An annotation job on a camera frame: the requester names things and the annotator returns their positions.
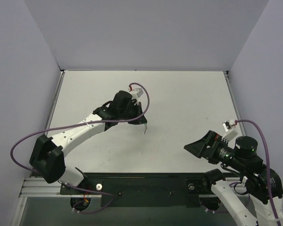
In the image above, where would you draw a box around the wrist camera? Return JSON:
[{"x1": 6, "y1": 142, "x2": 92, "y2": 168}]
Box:
[
  {"x1": 128, "y1": 88, "x2": 143, "y2": 99},
  {"x1": 222, "y1": 120, "x2": 238, "y2": 143}
]

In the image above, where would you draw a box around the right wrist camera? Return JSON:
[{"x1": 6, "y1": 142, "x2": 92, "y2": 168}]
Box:
[{"x1": 222, "y1": 120, "x2": 238, "y2": 143}]

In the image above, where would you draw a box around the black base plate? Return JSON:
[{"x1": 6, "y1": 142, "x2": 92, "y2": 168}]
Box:
[{"x1": 60, "y1": 173, "x2": 221, "y2": 210}]

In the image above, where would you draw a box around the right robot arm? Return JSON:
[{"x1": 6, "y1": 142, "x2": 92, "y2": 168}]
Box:
[{"x1": 184, "y1": 130, "x2": 283, "y2": 226}]

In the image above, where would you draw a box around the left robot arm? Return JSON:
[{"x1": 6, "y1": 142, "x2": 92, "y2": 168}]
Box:
[{"x1": 29, "y1": 88, "x2": 147, "y2": 194}]

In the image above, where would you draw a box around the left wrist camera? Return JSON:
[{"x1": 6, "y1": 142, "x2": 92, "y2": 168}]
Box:
[{"x1": 128, "y1": 88, "x2": 143, "y2": 99}]

